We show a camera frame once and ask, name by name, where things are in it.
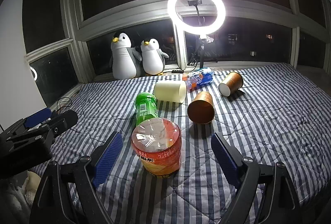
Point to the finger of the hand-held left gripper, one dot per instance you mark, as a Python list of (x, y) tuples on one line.
[(64, 119), (38, 116)]

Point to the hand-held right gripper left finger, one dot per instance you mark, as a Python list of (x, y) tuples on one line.
[(108, 159)]

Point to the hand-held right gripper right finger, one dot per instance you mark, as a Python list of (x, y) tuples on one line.
[(224, 159)]

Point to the orange drink bottle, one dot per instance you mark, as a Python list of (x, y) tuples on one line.
[(157, 151)]

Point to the copper paper cup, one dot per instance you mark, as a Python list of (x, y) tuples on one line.
[(232, 81), (203, 105)]

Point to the cream plastic cup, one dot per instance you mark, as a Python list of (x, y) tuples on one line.
[(169, 90)]

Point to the white fuzzy cloth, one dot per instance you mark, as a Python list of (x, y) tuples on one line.
[(18, 200)]

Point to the blue striped blanket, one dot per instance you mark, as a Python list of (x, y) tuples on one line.
[(258, 123)]

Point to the green plastic bottle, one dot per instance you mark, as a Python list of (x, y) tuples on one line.
[(146, 108)]

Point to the large penguin plush toy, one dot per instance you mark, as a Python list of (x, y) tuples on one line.
[(124, 61)]

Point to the blue label drink bottle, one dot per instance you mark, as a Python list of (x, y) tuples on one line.
[(197, 79)]

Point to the black power strip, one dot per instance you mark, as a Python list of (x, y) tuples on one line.
[(176, 71)]

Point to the small penguin plush toy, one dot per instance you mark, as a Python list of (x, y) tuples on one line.
[(152, 59)]

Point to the black tripod stand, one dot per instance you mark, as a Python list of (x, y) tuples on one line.
[(202, 54)]

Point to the black phone clamp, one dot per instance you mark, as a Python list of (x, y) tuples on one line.
[(194, 2)]

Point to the white window frame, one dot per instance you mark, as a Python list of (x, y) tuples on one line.
[(75, 19)]

